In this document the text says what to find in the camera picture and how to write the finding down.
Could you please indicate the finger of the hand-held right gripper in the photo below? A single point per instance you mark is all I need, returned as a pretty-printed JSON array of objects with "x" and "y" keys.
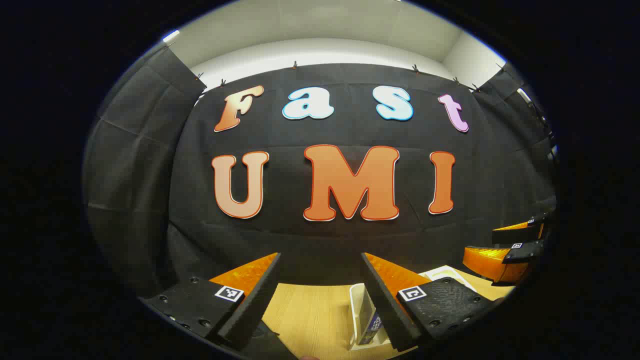
[
  {"x": 492, "y": 265},
  {"x": 520, "y": 235}
]

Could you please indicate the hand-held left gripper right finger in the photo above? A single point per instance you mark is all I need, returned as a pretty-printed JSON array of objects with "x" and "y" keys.
[{"x": 387, "y": 310}]

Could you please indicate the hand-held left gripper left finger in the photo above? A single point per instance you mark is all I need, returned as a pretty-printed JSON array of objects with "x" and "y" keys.
[{"x": 250, "y": 310}]

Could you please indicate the blue and white book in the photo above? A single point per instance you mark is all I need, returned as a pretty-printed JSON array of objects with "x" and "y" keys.
[{"x": 372, "y": 325}]

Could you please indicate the white plastic bookshelf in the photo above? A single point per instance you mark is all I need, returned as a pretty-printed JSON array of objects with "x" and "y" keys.
[{"x": 354, "y": 310}]

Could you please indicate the black backdrop cloth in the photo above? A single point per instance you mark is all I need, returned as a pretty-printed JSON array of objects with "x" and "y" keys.
[{"x": 300, "y": 240}]

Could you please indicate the metal stand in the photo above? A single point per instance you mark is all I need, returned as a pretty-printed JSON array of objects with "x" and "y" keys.
[{"x": 525, "y": 96}]

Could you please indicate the white ceiling light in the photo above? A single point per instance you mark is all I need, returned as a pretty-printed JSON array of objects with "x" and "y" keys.
[{"x": 171, "y": 36}]

